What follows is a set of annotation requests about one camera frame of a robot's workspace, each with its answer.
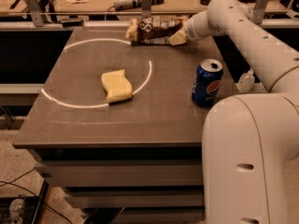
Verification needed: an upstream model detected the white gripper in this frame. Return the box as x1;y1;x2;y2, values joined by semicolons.
168;11;222;46

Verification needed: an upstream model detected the brown chip bag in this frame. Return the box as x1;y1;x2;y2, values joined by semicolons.
125;16;187;46

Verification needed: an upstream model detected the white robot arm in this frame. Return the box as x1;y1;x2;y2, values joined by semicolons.
186;0;299;224

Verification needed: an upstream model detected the blue pepsi can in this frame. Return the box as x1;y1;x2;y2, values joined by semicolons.
192;59;223;106

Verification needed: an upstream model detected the clear sanitizer bottle left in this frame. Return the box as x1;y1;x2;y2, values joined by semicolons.
236;69;255;92

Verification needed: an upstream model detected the yellow sponge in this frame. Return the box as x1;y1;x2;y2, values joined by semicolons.
101;69;133;104

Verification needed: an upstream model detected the grey drawer cabinet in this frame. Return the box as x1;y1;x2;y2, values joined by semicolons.
14;27;220;224

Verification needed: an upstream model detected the middle metal bracket post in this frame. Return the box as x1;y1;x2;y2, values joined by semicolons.
141;0;151;19

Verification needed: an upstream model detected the left metal bracket post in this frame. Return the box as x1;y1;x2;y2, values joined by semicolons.
24;0;45;27

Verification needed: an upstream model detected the black floor cable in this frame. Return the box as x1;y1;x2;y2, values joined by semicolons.
0;167;74;224

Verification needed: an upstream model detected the black wire basket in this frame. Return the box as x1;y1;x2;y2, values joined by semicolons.
0;183;49;224

